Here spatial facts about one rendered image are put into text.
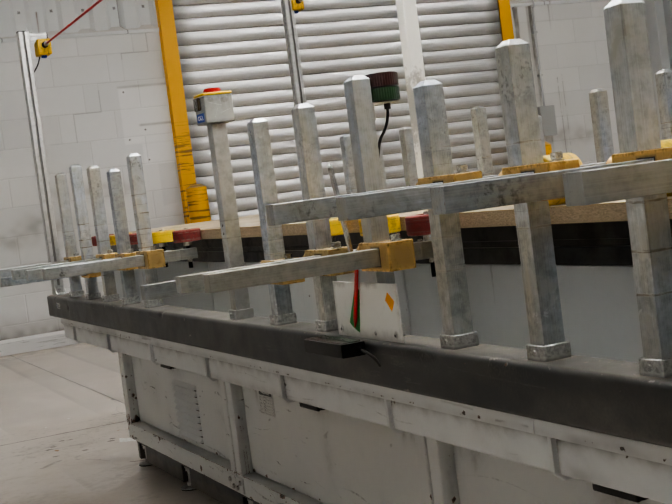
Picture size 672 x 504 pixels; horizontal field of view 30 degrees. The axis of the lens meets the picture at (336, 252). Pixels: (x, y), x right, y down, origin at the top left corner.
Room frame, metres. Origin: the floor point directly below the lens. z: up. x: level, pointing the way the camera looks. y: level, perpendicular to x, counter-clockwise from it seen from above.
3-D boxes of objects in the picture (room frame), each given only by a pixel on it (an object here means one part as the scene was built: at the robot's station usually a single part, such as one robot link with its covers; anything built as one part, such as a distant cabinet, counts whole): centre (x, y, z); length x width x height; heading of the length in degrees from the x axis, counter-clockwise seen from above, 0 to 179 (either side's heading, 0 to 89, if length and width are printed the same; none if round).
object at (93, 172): (4.01, 0.73, 0.90); 0.04 x 0.04 x 0.48; 24
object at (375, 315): (2.20, -0.04, 0.75); 0.26 x 0.01 x 0.10; 24
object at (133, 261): (3.49, 0.60, 0.84); 0.43 x 0.03 x 0.04; 114
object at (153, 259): (3.54, 0.52, 0.84); 0.14 x 0.06 x 0.05; 24
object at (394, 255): (2.17, -0.08, 0.85); 0.14 x 0.06 x 0.05; 24
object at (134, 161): (3.56, 0.53, 0.90); 0.04 x 0.04 x 0.48; 24
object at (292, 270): (2.10, 0.01, 0.84); 0.43 x 0.03 x 0.04; 114
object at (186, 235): (3.57, 0.41, 0.85); 0.08 x 0.08 x 0.11
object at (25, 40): (4.77, 1.03, 1.20); 0.15 x 0.12 x 1.00; 24
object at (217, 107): (2.88, 0.23, 1.18); 0.07 x 0.07 x 0.08; 24
